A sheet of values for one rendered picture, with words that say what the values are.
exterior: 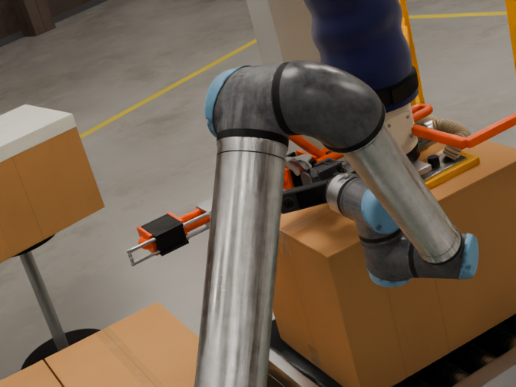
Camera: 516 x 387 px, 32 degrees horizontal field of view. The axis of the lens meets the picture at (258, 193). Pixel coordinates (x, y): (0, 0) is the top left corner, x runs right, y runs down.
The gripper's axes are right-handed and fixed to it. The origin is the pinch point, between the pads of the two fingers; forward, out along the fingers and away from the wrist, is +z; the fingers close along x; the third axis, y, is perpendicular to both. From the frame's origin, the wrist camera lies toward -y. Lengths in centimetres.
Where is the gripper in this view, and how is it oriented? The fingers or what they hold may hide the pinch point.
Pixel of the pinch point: (286, 175)
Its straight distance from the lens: 209.9
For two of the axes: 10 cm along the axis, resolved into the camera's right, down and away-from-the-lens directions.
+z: -4.8, -2.4, 8.4
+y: 8.4, -4.0, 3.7
